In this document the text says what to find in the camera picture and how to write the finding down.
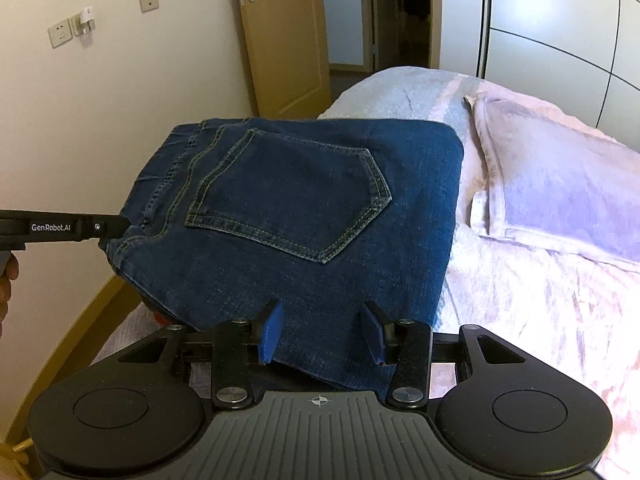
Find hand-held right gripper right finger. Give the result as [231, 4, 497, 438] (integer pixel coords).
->
[360, 301, 526, 409]

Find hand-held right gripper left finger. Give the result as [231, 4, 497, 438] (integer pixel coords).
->
[118, 298, 286, 409]

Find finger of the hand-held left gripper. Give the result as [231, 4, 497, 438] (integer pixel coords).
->
[82, 214, 133, 251]

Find blue denim jeans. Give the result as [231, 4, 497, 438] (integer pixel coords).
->
[106, 116, 463, 402]

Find person's left hand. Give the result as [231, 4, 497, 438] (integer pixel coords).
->
[0, 252, 21, 322]

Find bed with pink cover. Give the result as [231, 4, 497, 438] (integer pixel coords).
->
[90, 67, 640, 463]

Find white plug-in charger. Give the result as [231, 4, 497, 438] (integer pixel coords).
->
[73, 6, 98, 36]

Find lilac pillow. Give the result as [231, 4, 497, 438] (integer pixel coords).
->
[462, 92, 640, 265]

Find wooden door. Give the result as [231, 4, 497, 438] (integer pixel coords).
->
[232, 0, 332, 119]

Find white wardrobe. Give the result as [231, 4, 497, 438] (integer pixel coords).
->
[439, 0, 640, 147]

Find beige wall socket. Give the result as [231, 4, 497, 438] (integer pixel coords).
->
[48, 20, 75, 49]

